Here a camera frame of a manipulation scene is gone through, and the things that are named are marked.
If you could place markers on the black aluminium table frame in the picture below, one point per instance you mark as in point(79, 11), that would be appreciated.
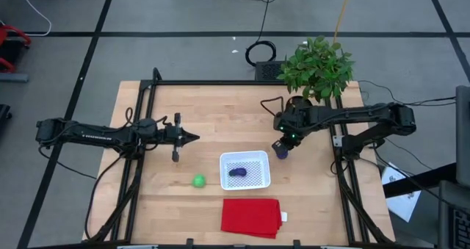
point(238, 82)

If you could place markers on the red folded cloth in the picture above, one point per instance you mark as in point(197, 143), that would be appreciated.
point(249, 217)

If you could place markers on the green leafy plant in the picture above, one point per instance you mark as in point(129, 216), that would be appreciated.
point(317, 69)

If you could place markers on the black desk bar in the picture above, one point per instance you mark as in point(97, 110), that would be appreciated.
point(418, 181)

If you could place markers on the black vented box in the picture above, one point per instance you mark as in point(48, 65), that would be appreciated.
point(268, 71)

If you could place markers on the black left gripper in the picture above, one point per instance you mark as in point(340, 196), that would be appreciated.
point(175, 135)

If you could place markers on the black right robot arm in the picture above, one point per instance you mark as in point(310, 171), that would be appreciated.
point(360, 113)

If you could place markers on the red tubular cart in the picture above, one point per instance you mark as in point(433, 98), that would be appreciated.
point(14, 30)

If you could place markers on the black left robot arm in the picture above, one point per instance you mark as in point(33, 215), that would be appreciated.
point(95, 135)

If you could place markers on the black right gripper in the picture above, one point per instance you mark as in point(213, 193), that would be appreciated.
point(292, 137)

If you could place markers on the black keyboard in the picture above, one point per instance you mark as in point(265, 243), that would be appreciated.
point(462, 228)

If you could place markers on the purple toy grape bunch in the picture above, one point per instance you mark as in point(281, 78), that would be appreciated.
point(282, 155)

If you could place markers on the black plant pot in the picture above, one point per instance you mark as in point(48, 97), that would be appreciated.
point(299, 101)

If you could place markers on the green round toy fruit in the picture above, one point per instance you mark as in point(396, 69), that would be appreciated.
point(199, 181)

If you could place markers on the white printed paper sheet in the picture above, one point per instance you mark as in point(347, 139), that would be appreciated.
point(402, 201)

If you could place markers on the grey monitor back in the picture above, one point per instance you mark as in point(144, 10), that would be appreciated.
point(463, 135)

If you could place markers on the white perforated plastic basket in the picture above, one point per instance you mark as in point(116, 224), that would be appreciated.
point(257, 158)

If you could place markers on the grey desk foot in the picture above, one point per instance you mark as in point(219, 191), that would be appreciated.
point(14, 77)

